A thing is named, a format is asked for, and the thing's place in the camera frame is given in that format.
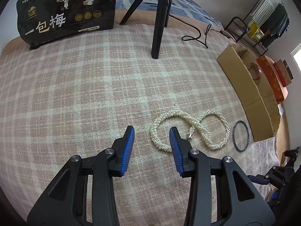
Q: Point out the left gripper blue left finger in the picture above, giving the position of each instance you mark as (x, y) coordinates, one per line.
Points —
(82, 192)

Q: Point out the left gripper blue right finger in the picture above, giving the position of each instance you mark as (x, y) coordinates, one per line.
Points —
(220, 192)

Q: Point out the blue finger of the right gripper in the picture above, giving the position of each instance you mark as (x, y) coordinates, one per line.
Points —
(259, 179)

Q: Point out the red leather strap watch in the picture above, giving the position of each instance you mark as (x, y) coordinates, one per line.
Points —
(255, 71)

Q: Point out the pink plaid blanket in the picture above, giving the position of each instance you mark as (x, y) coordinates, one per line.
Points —
(77, 95)

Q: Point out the open cardboard box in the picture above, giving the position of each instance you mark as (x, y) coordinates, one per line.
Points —
(256, 97)

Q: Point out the red brown gift box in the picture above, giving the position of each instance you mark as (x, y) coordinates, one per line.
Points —
(284, 72)

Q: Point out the orange cloth covered table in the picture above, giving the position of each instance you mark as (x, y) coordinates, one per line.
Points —
(271, 73)

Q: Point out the window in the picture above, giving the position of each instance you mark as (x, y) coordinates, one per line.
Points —
(296, 55)

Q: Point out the yellow crate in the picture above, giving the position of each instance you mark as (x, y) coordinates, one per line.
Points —
(255, 32)

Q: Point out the black clothes rack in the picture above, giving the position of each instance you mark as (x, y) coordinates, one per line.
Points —
(239, 27)

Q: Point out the dark hanging clothes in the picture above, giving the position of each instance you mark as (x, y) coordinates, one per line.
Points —
(275, 26)

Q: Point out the striped hanging towel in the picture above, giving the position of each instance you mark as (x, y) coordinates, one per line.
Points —
(266, 8)

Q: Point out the black printed gift bag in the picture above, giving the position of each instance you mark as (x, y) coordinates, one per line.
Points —
(43, 21)

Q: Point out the blue patterned bed sheet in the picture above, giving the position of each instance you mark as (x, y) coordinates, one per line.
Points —
(186, 8)

